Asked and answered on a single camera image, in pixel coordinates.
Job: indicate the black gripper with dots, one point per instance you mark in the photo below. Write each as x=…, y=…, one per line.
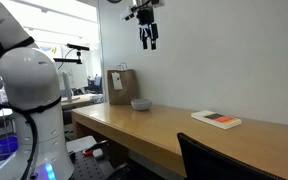
x=148, y=27

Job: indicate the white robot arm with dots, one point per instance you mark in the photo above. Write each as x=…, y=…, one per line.
x=30, y=79

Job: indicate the white paper tag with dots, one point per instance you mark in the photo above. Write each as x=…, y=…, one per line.
x=117, y=83

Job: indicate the brown paper bag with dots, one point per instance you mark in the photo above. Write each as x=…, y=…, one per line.
x=122, y=85

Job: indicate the grey bowl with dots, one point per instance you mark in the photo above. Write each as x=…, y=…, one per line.
x=141, y=104

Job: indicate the white book with orange cover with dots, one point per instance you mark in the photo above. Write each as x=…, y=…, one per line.
x=216, y=119

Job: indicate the black office chair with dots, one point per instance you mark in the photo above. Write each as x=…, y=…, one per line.
x=205, y=163

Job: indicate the wooden desk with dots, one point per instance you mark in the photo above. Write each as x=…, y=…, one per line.
x=153, y=134

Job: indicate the blue plastic bin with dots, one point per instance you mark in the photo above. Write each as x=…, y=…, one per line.
x=8, y=145

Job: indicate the red handled clamp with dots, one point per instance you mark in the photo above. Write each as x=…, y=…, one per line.
x=100, y=145

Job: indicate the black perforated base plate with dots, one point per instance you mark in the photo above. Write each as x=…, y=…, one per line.
x=86, y=168

